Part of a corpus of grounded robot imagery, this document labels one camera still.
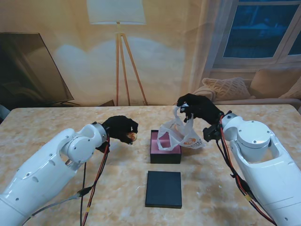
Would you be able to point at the white shade tripod floor lamp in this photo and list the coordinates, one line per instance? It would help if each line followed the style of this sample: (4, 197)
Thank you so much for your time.
(116, 11)

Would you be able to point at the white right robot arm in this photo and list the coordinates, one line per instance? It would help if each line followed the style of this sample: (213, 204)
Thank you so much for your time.
(263, 164)

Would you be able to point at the white plastic bag orange logo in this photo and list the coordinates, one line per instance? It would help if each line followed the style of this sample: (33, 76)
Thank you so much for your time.
(190, 141)

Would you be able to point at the plain tan cushion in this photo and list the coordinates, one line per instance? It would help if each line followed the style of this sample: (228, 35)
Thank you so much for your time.
(270, 80)

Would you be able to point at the dark flat television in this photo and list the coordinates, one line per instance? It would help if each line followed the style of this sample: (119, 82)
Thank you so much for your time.
(23, 70)

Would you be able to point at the black gift box pink inside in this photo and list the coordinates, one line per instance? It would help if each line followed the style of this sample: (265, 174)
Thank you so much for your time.
(164, 159)

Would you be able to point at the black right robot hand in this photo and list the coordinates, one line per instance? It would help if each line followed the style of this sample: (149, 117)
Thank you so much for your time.
(203, 107)

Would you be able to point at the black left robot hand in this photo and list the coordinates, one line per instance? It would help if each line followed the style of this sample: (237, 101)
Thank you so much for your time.
(120, 128)

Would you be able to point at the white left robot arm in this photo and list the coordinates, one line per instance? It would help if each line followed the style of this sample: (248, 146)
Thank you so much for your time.
(47, 169)

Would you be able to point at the white framed window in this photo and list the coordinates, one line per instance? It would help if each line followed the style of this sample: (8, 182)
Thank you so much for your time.
(254, 30)

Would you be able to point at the beige sofa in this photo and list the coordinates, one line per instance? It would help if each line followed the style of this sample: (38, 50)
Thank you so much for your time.
(258, 101)

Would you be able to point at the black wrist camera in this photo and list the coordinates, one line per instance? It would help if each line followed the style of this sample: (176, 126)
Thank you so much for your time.
(102, 147)
(211, 133)

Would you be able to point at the beige knitted cushion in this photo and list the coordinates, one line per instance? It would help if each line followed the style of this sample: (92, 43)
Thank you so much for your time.
(225, 88)
(294, 93)

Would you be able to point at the black gift box lid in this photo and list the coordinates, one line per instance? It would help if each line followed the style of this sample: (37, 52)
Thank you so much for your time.
(163, 189)

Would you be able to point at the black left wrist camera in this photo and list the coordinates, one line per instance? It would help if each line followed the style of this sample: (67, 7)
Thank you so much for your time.
(102, 147)

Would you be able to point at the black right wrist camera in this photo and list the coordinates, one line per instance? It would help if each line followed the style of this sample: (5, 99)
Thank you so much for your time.
(211, 133)

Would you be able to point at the pink sprinkled mini donut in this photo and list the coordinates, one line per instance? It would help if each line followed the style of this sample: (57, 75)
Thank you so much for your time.
(131, 136)

